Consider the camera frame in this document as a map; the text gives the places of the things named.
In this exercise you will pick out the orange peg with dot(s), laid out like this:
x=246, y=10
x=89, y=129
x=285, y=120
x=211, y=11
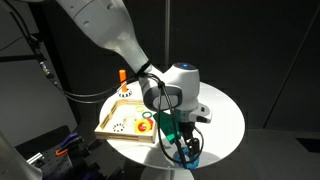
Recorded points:
x=123, y=77

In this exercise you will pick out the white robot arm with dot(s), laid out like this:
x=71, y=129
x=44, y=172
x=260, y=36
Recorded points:
x=108, y=24

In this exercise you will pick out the vertical metal pole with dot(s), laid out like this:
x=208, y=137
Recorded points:
x=167, y=32

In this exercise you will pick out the white table pedestal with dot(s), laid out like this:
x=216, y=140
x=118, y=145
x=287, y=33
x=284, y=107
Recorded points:
x=160, y=174

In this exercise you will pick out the wooden tray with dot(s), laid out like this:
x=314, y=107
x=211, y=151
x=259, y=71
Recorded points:
x=128, y=120

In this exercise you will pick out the blue orange clamp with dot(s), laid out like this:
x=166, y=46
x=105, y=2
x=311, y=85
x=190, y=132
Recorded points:
x=70, y=141

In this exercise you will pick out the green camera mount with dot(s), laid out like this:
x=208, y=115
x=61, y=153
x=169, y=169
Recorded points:
x=168, y=126

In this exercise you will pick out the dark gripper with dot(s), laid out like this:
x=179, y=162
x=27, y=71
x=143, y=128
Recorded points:
x=186, y=130

